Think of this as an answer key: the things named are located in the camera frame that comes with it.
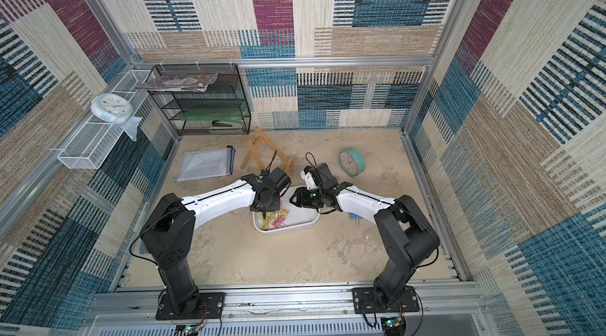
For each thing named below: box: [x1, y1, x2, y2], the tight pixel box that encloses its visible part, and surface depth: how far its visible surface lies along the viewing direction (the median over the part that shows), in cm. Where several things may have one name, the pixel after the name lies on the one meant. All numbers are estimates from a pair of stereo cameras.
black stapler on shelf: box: [211, 120, 244, 127], surface depth 113 cm
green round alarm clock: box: [339, 147, 367, 177], surface depth 100 cm
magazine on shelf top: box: [134, 73, 218, 92], surface depth 83 cm
